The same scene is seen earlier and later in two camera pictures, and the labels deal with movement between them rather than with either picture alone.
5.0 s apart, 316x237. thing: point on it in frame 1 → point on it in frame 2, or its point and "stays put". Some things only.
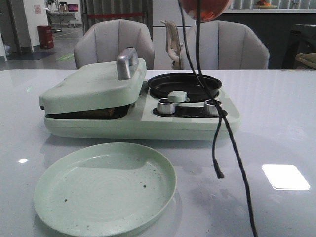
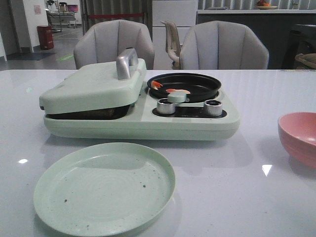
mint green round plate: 103,189 stays put
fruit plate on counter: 262,4 stays put
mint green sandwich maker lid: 99,85 stays put
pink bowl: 210,10 → 297,133
